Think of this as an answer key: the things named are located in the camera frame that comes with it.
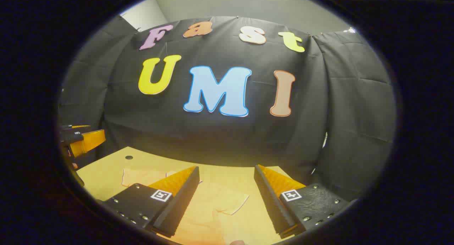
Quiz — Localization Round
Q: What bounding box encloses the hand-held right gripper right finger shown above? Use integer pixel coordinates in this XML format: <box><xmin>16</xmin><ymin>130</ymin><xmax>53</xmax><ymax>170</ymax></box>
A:
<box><xmin>254</xmin><ymin>164</ymin><xmax>351</xmax><ymax>239</ymax></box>

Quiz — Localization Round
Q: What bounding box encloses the black backdrop cloth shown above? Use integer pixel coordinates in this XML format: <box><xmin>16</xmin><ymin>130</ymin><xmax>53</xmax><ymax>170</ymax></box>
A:
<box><xmin>58</xmin><ymin>15</ymin><xmax>397</xmax><ymax>203</ymax></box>

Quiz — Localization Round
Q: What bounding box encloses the orange T-shirt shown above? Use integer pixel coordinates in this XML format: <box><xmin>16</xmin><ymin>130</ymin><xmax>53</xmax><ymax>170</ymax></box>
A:
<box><xmin>122</xmin><ymin>168</ymin><xmax>270</xmax><ymax>245</ymax></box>

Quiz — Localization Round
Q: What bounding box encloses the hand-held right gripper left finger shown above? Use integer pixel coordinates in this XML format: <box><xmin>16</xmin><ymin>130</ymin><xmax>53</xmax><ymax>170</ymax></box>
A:
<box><xmin>103</xmin><ymin>166</ymin><xmax>200</xmax><ymax>238</ymax></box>

